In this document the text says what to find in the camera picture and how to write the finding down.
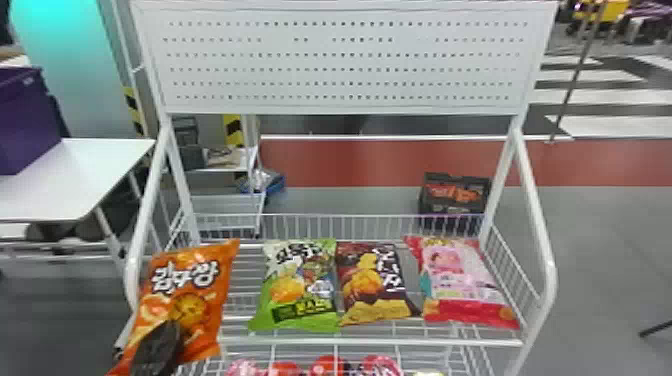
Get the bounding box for black tool box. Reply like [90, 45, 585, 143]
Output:
[418, 172, 493, 236]

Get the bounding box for white wire rack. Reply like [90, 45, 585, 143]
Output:
[112, 0, 559, 376]
[161, 114, 267, 241]

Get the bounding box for orange snack packet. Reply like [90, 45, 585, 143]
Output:
[106, 238, 241, 376]

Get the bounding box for purple crate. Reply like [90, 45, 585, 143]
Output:
[0, 66, 64, 177]

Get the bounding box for pink snack packet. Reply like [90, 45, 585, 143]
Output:
[404, 235, 521, 331]

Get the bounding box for yellow black striped post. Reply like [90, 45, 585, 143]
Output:
[222, 114, 246, 149]
[122, 85, 147, 139]

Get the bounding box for grey metal pole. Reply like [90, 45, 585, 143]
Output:
[547, 0, 610, 144]

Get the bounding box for white side table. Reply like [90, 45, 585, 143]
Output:
[0, 137, 157, 264]

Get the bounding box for green snack packet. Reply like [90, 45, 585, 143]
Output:
[247, 238, 340, 334]

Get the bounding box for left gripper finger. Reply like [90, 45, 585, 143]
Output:
[130, 319, 184, 376]

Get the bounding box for red noodle cup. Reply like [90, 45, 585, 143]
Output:
[357, 354, 406, 376]
[309, 354, 352, 376]

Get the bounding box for dark brown snack packet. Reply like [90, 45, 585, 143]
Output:
[334, 241, 422, 327]

